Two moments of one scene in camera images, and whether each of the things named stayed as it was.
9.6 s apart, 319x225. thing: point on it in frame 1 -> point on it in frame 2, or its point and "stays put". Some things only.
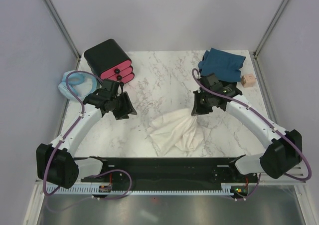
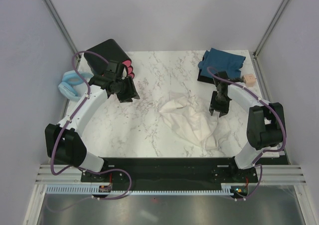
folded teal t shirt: x=226 y=66 stays put
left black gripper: x=128 y=108 -> x=131 y=93
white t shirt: x=178 y=127 -> x=191 y=118
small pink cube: x=248 y=80 stays put
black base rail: x=172 y=171 stays put
